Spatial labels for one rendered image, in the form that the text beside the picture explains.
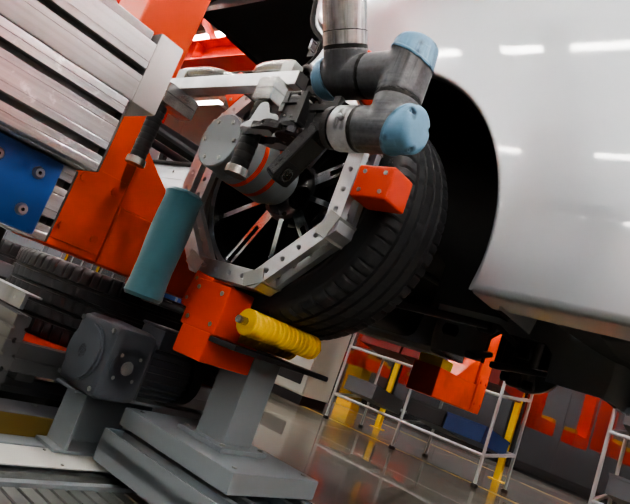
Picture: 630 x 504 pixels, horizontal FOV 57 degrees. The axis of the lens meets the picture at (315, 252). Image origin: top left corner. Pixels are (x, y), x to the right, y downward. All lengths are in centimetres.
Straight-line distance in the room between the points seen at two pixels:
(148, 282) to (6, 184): 67
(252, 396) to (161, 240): 42
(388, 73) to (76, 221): 90
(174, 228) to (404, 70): 65
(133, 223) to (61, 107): 98
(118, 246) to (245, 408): 55
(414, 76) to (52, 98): 51
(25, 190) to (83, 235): 86
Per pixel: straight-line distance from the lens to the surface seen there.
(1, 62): 65
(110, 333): 143
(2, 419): 156
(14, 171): 69
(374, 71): 95
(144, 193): 164
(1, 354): 166
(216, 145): 127
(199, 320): 130
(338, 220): 115
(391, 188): 113
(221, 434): 140
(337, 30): 100
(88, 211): 154
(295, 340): 131
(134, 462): 141
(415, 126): 87
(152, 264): 131
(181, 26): 171
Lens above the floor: 49
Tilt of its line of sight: 10 degrees up
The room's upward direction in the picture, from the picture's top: 20 degrees clockwise
